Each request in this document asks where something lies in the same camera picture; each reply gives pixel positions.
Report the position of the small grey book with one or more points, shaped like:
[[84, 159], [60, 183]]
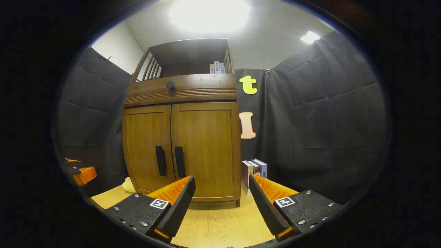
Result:
[[222, 69]]

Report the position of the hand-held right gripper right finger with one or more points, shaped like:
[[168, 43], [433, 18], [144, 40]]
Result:
[[265, 206]]

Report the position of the black round drawer knob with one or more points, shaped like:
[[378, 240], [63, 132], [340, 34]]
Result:
[[171, 85]]

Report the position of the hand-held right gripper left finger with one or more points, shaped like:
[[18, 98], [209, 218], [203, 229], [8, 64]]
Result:
[[181, 206]]

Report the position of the pale yellow object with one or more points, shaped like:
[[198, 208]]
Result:
[[129, 185]]

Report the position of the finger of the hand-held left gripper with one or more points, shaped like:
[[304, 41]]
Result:
[[73, 161], [86, 175]]

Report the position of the brown grey book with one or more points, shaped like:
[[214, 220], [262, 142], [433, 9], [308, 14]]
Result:
[[256, 168]]

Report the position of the wooden double-door shoe cabinet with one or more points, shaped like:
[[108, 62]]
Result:
[[186, 55]]

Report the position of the large ceiling light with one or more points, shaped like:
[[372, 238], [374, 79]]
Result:
[[210, 13]]

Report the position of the wooden shoe cabinet door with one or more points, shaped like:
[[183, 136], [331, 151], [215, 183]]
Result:
[[206, 144], [144, 144]]

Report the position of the small ceiling light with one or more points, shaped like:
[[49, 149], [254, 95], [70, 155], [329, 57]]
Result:
[[310, 37]]

